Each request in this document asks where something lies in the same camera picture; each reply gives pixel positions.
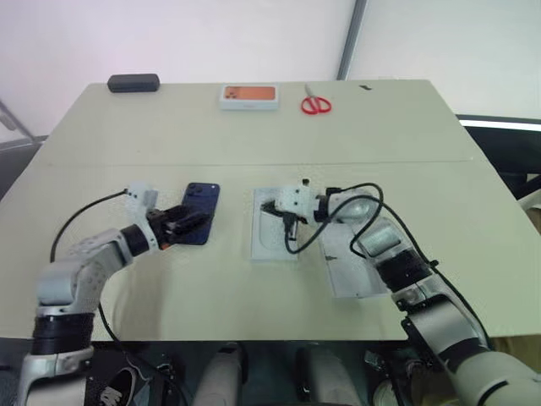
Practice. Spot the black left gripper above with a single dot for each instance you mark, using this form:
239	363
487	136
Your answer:
162	224

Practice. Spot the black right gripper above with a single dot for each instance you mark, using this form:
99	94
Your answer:
282	213

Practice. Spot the dark blue smartphone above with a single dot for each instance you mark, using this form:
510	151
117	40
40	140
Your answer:
203	196

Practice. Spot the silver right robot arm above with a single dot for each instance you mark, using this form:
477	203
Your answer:
439	321

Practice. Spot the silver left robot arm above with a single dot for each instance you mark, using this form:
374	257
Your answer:
80	275

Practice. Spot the white phone box base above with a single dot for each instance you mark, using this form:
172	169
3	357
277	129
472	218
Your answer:
266	237

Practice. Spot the white phone box lid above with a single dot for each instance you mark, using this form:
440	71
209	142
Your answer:
351	270

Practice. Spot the white box with orange print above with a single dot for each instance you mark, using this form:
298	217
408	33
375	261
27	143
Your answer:
249	97

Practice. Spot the black oblong case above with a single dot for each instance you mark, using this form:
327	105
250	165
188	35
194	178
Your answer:
133	83

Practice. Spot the white robot leg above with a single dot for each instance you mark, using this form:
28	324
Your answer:
329	376
220	376

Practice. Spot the black and white sneaker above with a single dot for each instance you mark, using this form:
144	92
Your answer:
120	387

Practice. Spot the grey metal pole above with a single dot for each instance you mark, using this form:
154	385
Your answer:
353	38

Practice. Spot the dark side table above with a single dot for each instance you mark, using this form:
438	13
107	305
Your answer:
507	148

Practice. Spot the white plastic chair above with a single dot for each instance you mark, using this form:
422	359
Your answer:
531	213

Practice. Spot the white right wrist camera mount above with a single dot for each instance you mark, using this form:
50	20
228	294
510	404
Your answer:
296	199

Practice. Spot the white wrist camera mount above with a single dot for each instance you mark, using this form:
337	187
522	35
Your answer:
141	196
296	199

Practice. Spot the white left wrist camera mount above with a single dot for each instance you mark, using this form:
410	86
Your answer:
141	196

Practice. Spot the grey metal frame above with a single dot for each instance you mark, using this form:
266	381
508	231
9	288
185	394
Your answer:
17	127

